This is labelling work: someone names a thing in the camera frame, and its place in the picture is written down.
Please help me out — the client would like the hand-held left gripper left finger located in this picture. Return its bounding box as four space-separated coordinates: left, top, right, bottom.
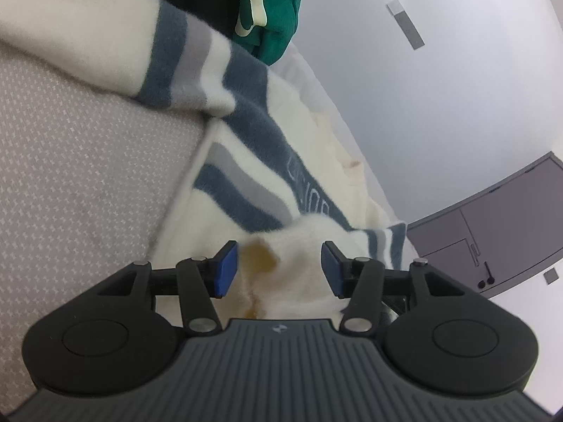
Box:
94 240 240 335

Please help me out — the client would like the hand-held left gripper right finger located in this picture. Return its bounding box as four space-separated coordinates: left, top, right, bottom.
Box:
321 241 469 335

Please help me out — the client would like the white blue-striped sweater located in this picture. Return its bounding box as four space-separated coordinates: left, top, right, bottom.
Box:
0 0 407 321

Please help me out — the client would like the grey door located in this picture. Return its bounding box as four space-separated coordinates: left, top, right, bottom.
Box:
406 152 563 298

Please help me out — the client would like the grey bed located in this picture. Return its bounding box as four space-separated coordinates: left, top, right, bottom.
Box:
0 37 410 405

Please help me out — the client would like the green sweatshirt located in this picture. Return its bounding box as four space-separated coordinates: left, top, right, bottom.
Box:
235 0 314 66

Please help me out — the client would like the grey wall switch panel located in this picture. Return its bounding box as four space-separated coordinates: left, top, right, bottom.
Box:
386 1 425 50

